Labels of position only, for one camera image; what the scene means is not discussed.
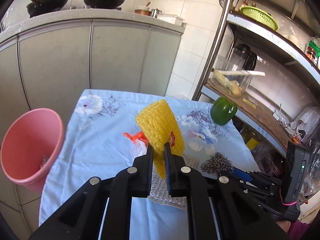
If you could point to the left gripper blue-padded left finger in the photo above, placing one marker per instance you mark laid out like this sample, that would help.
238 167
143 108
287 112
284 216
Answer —
101 209

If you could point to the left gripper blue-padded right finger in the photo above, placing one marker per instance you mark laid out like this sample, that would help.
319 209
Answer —
217 208

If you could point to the steel wool scrubber ball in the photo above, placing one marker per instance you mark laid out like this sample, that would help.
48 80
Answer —
217 165

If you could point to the clear bag with orange tie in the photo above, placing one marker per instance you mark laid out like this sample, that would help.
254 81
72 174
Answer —
140 143

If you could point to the purple sleeve forearm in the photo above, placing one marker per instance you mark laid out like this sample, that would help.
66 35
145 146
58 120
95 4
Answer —
294 230

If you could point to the pink plastic trash bucket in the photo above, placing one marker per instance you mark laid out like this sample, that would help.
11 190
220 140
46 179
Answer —
30 147

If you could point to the grey kitchen cabinet counter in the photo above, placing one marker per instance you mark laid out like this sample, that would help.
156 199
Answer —
49 60

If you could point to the light blue floral tablecloth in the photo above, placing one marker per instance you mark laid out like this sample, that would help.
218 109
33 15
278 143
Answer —
125 142

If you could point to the green bell pepper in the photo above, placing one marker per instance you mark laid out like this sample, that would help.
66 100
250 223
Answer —
223 110

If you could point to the ginger root piece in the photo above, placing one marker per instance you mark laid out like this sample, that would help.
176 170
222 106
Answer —
236 90

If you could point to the clear plastic vegetable container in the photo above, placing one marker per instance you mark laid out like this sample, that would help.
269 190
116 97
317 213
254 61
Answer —
222 63

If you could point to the white daikon radish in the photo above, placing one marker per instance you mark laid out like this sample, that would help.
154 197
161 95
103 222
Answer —
243 72

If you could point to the corn cob in husk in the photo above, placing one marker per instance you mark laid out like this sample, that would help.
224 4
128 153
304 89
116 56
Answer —
222 79

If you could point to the metal shelf rack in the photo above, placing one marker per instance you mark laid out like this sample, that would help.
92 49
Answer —
304 13

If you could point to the green plastic basket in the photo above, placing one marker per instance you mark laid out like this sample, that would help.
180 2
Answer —
259 16

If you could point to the white tray on counter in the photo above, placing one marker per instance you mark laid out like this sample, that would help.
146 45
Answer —
173 19

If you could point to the copper small pot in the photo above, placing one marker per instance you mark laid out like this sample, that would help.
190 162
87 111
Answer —
143 9

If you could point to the black wok with lid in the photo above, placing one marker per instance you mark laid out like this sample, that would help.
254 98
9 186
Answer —
39 7

